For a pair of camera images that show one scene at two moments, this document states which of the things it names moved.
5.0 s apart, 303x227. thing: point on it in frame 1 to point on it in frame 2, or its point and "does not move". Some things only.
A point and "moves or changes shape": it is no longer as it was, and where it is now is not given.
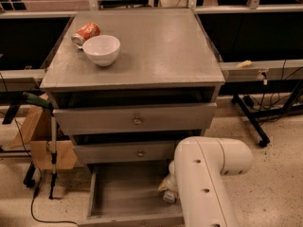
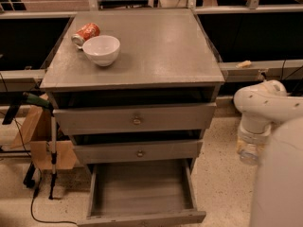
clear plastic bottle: x=169 y=197 moves or changes shape
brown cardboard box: x=37 y=131 does not move
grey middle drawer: x=150 y=151 does not move
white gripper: x=171 y=182 to x=253 y=135
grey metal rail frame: x=262 y=70 does not move
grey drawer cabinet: x=128 y=84 does not move
